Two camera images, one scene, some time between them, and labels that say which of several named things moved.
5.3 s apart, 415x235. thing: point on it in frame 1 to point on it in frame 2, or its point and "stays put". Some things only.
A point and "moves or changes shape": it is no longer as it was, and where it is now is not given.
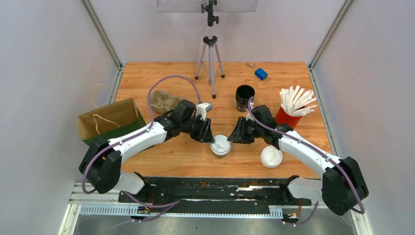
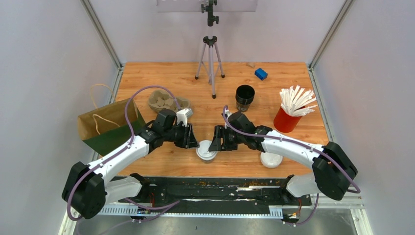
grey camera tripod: [210, 46] stays put
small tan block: [251, 64] stays put
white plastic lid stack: [271, 157] stays put
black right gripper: [239, 133] to [220, 131]
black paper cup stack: [243, 92] stays put
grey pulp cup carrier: [161, 102] stays put
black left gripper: [205, 134] to [189, 140]
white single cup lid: [221, 144] moves or changes shape
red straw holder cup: [282, 117] stays put
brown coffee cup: [221, 152] moves or changes shape
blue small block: [261, 74] stays put
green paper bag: [109, 122] stays put
